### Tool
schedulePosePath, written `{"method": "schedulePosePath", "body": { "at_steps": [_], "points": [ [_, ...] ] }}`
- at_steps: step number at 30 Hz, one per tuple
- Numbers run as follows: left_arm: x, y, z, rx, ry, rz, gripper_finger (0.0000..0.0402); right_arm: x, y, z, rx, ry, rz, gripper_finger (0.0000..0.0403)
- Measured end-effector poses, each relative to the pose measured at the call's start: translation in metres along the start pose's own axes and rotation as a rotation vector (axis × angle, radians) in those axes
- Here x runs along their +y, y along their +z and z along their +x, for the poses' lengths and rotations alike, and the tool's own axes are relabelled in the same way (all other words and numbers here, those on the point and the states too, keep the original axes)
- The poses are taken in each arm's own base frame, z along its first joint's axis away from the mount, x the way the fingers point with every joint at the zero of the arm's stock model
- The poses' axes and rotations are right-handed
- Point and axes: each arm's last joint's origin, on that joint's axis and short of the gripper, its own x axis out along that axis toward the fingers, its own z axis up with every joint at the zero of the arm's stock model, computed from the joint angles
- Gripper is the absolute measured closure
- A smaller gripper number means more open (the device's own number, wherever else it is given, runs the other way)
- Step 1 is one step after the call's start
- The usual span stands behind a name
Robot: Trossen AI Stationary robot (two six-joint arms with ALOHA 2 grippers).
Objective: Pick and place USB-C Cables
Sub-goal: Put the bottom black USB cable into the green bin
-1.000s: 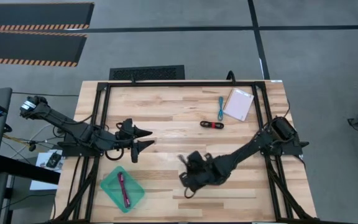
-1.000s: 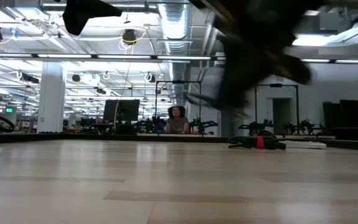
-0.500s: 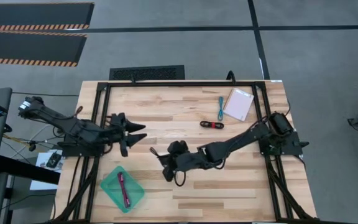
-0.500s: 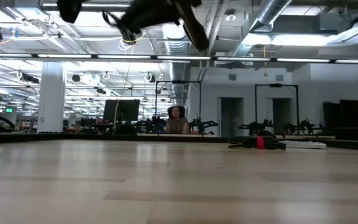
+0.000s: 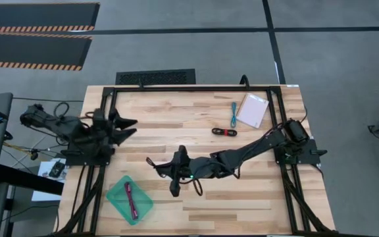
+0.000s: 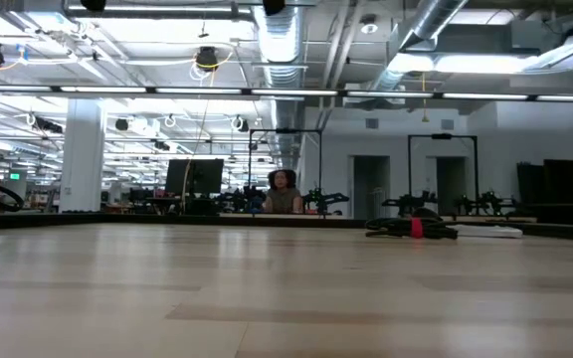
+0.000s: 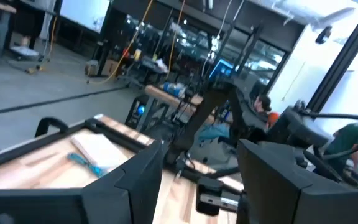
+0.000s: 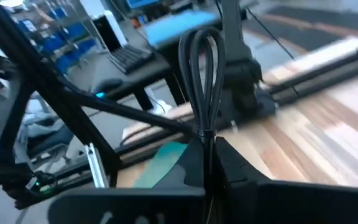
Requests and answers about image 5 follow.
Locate green translucent plastic tray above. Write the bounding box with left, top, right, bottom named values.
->
left=105, top=174, right=155, bottom=226

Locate black hazard-striped floor mat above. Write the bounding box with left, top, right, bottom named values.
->
left=0, top=2, right=101, bottom=34
left=0, top=32, right=93, bottom=72

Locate small black handheld device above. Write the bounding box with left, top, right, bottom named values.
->
left=48, top=160, right=66, bottom=179

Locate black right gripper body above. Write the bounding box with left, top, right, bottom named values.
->
left=169, top=145, right=213, bottom=198

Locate black aluminium table frame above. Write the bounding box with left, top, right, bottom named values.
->
left=53, top=84, right=339, bottom=237

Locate black floor vent grille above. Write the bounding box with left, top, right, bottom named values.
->
left=115, top=68, right=197, bottom=86

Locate black side desk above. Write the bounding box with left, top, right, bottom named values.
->
left=0, top=163, right=64, bottom=237

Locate blue braided USB cable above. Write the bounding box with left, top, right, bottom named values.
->
left=230, top=101, right=238, bottom=129

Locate pink braided USB cable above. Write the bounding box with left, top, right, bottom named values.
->
left=124, top=181, right=139, bottom=221

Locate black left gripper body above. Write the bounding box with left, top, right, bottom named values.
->
left=92, top=107, right=115, bottom=149

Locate white paper sheet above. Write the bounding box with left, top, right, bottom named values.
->
left=31, top=157, right=68, bottom=202

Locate black cable with red tie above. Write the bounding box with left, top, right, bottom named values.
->
left=211, top=127, right=238, bottom=138

